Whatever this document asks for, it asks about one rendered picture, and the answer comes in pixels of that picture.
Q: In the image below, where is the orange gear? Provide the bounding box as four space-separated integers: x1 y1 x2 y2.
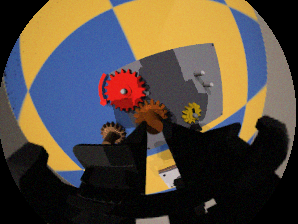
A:
134 99 168 135

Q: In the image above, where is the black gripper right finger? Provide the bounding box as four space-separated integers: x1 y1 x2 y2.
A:
160 120 242 186

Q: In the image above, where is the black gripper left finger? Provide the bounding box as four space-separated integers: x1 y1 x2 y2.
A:
73 121 148 196

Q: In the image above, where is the red curved arrow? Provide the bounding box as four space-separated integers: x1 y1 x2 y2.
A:
98 73 106 105

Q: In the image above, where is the yellow gear with black stripe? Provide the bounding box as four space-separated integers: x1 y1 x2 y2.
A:
182 103 201 124

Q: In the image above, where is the red gear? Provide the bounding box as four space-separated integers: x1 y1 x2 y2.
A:
105 68 148 112

